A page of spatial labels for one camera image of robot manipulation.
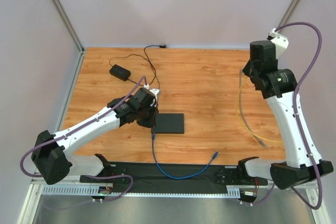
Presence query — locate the black network switch box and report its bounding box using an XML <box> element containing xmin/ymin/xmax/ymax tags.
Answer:
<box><xmin>151</xmin><ymin>113</ymin><xmax>185</xmax><ymax>134</ymax></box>

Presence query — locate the black power cable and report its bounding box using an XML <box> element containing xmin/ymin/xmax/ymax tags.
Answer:
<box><xmin>109</xmin><ymin>44</ymin><xmax>167</xmax><ymax>88</ymax></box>

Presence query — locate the yellow ethernet cable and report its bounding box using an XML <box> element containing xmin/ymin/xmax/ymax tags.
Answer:
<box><xmin>234</xmin><ymin>76</ymin><xmax>284</xmax><ymax>146</ymax></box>

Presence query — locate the blue ethernet cable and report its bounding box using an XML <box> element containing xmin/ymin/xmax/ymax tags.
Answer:
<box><xmin>151</xmin><ymin>133</ymin><xmax>219</xmax><ymax>180</ymax></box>

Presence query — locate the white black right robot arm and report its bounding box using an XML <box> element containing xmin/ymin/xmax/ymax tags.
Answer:
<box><xmin>238</xmin><ymin>40</ymin><xmax>316</xmax><ymax>189</ymax></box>

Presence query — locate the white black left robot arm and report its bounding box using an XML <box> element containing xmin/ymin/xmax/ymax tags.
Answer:
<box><xmin>31</xmin><ymin>88</ymin><xmax>160</xmax><ymax>185</ymax></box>

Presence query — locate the black power adapter brick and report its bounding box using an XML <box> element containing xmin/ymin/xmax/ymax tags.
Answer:
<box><xmin>109</xmin><ymin>64</ymin><xmax>131</xmax><ymax>81</ymax></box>

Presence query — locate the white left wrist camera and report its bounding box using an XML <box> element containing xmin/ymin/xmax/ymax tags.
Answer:
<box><xmin>143</xmin><ymin>84</ymin><xmax>161</xmax><ymax>98</ymax></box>

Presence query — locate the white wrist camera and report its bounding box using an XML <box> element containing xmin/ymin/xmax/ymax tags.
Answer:
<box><xmin>267</xmin><ymin>28</ymin><xmax>289</xmax><ymax>59</ymax></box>
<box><xmin>143</xmin><ymin>84</ymin><xmax>161</xmax><ymax>98</ymax></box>

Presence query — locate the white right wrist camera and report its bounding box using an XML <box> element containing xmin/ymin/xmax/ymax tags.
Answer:
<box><xmin>267</xmin><ymin>28</ymin><xmax>289</xmax><ymax>59</ymax></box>

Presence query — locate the black base plate strip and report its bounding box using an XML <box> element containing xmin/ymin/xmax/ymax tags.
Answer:
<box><xmin>79</xmin><ymin>162</ymin><xmax>268</xmax><ymax>195</ymax></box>

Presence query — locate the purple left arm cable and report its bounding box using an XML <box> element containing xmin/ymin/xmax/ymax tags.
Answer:
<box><xmin>20</xmin><ymin>75</ymin><xmax>151</xmax><ymax>177</ymax></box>

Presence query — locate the white slotted cable duct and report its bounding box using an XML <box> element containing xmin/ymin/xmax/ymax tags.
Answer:
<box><xmin>41</xmin><ymin>185</ymin><xmax>242</xmax><ymax>197</ymax></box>

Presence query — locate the aluminium front rail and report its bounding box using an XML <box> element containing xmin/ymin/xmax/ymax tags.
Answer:
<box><xmin>30</xmin><ymin>163</ymin><xmax>320</xmax><ymax>189</ymax></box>

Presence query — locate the left aluminium frame post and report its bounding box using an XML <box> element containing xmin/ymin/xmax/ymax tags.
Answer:
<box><xmin>36</xmin><ymin>0</ymin><xmax>86</xmax><ymax>53</ymax></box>

